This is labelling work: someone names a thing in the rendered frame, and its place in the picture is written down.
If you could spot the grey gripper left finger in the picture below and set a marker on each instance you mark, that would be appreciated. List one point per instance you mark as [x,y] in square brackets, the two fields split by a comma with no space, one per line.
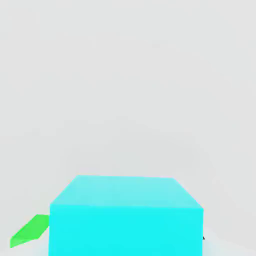
[37,250]

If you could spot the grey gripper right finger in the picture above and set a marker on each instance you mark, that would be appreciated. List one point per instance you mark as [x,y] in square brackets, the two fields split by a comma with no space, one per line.
[215,248]

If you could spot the small cyan cube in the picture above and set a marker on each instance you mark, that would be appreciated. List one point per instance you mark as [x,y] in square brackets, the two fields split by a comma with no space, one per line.
[126,224]

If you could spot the small green cube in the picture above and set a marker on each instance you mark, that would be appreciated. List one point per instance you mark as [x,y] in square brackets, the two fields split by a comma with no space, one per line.
[30,230]

